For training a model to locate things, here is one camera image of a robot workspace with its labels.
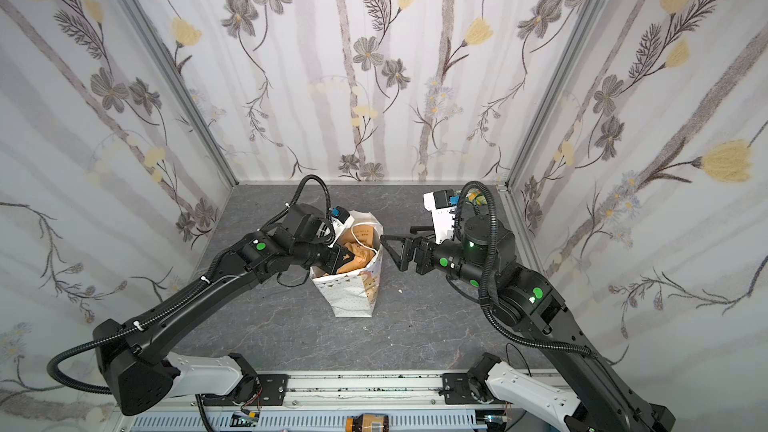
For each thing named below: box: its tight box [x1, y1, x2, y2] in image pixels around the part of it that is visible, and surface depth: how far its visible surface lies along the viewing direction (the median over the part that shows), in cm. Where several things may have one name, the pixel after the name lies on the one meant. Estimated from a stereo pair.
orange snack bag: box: [337, 225, 377, 274], surface depth 75 cm
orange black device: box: [345, 413, 390, 432], surface depth 68 cm
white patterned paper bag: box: [310, 210, 384, 318], surface depth 75 cm
